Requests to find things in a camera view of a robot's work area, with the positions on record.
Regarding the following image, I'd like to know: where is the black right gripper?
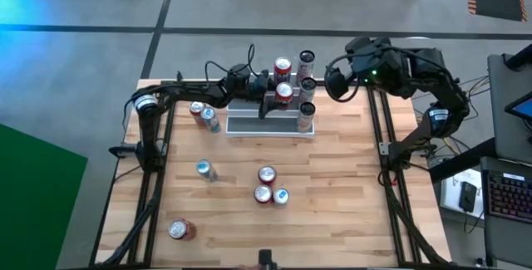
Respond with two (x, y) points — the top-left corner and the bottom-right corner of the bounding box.
(328, 37), (377, 100)

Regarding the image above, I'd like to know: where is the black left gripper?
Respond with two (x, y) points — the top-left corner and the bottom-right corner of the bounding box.
(226, 69), (288, 120)

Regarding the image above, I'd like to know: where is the red Fanta strawberry can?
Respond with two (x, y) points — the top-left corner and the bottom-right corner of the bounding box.
(274, 81), (295, 111)
(273, 56), (293, 84)
(189, 101), (207, 128)

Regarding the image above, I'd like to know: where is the blue silver Red Bull can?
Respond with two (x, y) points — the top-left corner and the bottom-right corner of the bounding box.
(199, 106), (222, 134)
(195, 158), (219, 184)
(273, 187), (291, 210)

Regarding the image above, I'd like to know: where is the red Coca-Cola Zero can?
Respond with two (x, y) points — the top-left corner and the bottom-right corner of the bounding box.
(167, 218), (197, 241)
(257, 164), (278, 187)
(253, 184), (274, 207)

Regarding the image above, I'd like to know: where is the white three-step display shelf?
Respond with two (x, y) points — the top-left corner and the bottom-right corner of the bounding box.
(225, 71), (316, 140)

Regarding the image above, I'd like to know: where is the silver Celsius can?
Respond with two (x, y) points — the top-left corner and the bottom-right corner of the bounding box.
(295, 101), (317, 134)
(295, 49), (317, 81)
(298, 76), (318, 106)

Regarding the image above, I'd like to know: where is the black diagonal pole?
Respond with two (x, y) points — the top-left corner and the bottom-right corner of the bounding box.
(427, 136), (498, 184)

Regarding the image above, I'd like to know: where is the white paper sheet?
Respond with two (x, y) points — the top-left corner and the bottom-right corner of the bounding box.
(440, 168), (485, 215)

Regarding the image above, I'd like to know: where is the dark grey desk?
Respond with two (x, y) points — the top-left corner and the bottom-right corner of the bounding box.
(486, 44), (532, 164)

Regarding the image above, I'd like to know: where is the tablet with blue screen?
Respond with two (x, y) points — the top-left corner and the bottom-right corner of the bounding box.
(505, 91), (532, 121)

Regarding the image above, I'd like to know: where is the black backlit keyboard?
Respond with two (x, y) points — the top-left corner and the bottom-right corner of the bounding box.
(484, 169), (532, 225)

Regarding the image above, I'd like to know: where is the grey keyboard desk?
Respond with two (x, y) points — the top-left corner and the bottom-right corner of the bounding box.
(480, 156), (532, 268)

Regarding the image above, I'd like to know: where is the green floor mat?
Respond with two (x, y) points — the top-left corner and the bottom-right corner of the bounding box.
(0, 123), (89, 270)

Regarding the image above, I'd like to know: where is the black aluminium table frame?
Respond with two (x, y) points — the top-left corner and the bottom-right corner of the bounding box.
(89, 70), (452, 270)

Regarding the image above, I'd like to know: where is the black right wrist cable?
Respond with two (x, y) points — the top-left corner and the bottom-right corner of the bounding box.
(323, 56), (361, 104)

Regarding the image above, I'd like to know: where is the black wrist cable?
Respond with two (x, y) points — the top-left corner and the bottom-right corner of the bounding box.
(204, 43), (256, 81)
(323, 56), (361, 104)

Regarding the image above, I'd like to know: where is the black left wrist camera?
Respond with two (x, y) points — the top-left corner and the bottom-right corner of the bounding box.
(227, 63), (251, 83)

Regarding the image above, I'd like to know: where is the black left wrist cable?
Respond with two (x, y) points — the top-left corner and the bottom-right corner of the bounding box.
(204, 43), (256, 81)

